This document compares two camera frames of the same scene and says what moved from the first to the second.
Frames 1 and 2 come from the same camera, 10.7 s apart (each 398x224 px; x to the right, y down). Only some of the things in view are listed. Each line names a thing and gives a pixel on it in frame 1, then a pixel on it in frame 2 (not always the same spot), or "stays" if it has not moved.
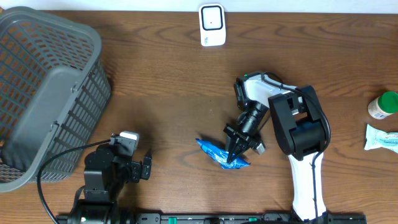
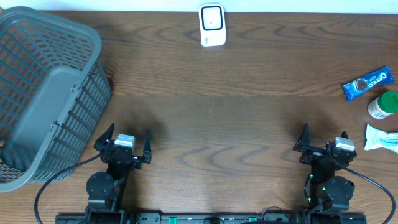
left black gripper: [135, 169] -> [102, 143]
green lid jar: [384, 106] stays
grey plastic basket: [54, 86] stays
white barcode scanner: [212, 24] stays
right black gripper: [242, 147] -> [304, 141]
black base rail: [158, 218] stays
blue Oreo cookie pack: [218, 154] -> [383, 76]
